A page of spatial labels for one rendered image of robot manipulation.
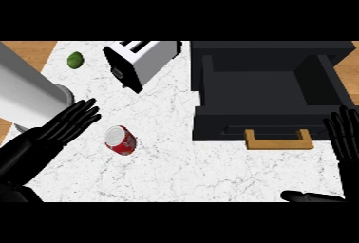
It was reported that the pale grey cylindrical appliance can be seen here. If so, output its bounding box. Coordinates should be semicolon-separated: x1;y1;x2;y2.
0;41;77;133

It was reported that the wooden drawer handle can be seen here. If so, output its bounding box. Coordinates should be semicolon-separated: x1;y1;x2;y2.
242;128;316;151

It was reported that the dark grey drawer front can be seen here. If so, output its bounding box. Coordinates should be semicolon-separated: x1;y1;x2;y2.
191;104;349;142

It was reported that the red can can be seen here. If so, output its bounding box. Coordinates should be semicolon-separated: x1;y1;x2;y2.
103;124;139;157

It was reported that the white toaster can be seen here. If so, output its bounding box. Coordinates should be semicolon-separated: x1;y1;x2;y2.
102;41;183;95

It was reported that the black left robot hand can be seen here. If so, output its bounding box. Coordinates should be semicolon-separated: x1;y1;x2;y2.
0;97;103;203

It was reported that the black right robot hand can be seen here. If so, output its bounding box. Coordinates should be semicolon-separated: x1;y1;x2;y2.
279;104;359;203

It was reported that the dark grey cabinet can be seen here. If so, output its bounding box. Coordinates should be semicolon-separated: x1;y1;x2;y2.
189;41;358;58

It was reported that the green lime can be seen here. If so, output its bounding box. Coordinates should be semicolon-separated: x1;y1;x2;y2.
67;51;86;69

